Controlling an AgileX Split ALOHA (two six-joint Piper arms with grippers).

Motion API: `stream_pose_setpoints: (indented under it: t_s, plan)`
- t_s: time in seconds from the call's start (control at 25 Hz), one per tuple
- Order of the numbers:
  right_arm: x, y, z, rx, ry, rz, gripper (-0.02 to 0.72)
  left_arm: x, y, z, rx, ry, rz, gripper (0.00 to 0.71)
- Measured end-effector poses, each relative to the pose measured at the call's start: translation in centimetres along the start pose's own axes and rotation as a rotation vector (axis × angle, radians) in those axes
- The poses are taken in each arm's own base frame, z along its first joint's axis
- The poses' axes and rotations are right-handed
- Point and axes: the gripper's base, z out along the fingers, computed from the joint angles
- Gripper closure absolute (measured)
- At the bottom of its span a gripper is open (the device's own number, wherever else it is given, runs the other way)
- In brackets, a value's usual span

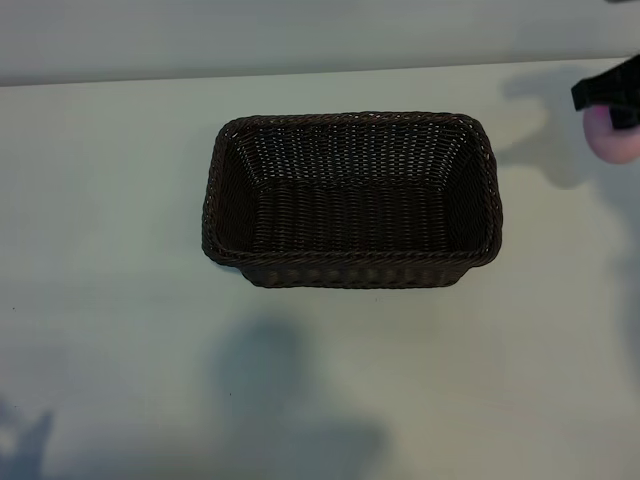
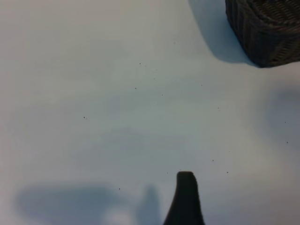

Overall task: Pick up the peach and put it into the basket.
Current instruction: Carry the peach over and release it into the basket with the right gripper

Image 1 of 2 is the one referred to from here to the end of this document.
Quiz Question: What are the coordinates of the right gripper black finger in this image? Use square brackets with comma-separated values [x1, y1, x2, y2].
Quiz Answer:
[571, 51, 640, 111]
[606, 104, 640, 133]

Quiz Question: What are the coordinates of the pink peach with green leaf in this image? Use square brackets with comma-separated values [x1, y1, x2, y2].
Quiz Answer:
[582, 103, 640, 166]

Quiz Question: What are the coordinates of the dark brown wicker basket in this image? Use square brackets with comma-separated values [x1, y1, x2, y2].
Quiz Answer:
[200, 110, 503, 290]

